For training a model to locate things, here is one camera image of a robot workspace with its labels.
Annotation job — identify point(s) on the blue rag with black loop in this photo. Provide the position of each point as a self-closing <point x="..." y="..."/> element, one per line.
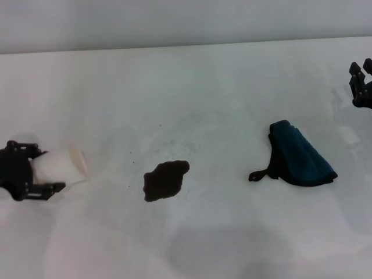
<point x="302" y="157"/>

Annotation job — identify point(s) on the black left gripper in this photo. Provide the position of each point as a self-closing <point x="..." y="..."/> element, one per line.
<point x="14" y="171"/>

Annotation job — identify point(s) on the white paper cup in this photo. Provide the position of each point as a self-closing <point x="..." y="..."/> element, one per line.
<point x="61" y="168"/>

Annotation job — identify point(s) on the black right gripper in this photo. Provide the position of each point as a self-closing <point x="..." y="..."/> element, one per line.
<point x="363" y="98"/>

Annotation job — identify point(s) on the black water stain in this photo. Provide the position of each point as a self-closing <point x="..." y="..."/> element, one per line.
<point x="162" y="181"/>

